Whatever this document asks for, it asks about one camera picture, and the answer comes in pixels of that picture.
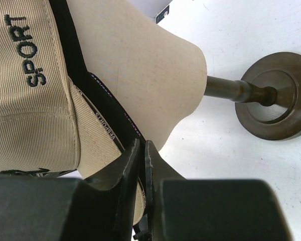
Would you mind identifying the beige baseball cap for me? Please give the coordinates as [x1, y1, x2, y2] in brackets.
[0, 0, 148, 226]

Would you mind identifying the beige mannequin head stand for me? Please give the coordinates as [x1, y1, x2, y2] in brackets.
[67, 1, 301, 149]

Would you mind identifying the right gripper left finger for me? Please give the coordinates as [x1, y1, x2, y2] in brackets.
[85, 139, 140, 240]

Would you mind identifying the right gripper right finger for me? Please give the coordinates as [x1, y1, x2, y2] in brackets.
[144, 140, 188, 240]

